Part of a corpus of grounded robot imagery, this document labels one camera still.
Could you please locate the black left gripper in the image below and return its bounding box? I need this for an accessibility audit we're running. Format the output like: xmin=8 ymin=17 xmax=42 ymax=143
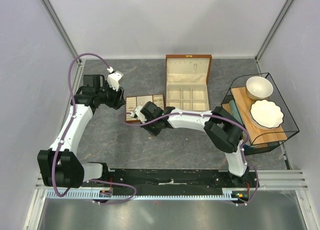
xmin=95 ymin=80 xmax=126 ymax=110

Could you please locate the small brown jewelry tray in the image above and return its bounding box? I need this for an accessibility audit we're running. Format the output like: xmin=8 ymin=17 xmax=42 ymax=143
xmin=125 ymin=94 xmax=165 ymax=113

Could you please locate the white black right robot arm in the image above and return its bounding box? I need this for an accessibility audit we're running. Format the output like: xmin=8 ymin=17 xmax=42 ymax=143
xmin=134 ymin=101 xmax=250 ymax=187

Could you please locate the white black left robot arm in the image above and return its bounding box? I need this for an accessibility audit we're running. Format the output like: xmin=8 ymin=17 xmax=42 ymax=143
xmin=37 ymin=71 xmax=125 ymax=189

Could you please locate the large brown jewelry box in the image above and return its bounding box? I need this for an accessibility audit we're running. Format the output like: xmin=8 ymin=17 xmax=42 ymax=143
xmin=165 ymin=54 xmax=212 ymax=112

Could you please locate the light blue oblong plate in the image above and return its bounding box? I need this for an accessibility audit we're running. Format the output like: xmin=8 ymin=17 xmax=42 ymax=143
xmin=229 ymin=100 xmax=242 ymax=122

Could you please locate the wooden rack base board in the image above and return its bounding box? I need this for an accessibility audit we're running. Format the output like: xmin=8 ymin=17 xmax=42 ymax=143
xmin=229 ymin=87 xmax=288 ymax=147

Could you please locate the white bowl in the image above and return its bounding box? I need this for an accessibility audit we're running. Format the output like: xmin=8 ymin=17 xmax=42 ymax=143
xmin=245 ymin=76 xmax=274 ymax=101

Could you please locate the white scalloped dish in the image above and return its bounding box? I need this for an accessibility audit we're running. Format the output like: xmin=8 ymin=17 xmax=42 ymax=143
xmin=249 ymin=99 xmax=284 ymax=130

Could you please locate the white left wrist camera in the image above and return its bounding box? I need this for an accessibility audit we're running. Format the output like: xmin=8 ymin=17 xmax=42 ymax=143
xmin=107 ymin=67 xmax=124 ymax=92

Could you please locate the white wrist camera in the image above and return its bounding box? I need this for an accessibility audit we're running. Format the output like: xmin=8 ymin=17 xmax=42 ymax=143
xmin=126 ymin=106 xmax=147 ymax=123
xmin=107 ymin=67 xmax=124 ymax=92

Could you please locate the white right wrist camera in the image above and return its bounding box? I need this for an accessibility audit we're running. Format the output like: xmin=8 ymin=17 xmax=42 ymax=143
xmin=126 ymin=106 xmax=147 ymax=123

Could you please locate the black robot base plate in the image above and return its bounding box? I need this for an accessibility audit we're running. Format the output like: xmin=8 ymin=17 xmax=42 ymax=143
xmin=102 ymin=168 xmax=260 ymax=197

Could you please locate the light blue cable duct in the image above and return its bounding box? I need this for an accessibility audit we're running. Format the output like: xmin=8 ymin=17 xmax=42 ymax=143
xmin=46 ymin=187 xmax=247 ymax=201

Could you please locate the black wire rack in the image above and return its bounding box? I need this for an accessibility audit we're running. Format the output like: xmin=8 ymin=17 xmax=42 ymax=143
xmin=221 ymin=72 xmax=300 ymax=156

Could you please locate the left aluminium frame post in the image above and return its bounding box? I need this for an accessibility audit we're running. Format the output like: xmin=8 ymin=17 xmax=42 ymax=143
xmin=40 ymin=0 xmax=78 ymax=58

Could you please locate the aluminium frame post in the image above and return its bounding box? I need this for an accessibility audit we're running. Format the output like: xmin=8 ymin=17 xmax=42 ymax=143
xmin=40 ymin=0 xmax=78 ymax=58
xmin=254 ymin=0 xmax=295 ymax=64

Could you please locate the right aluminium frame post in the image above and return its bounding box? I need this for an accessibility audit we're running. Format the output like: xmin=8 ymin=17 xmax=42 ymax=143
xmin=254 ymin=0 xmax=295 ymax=64

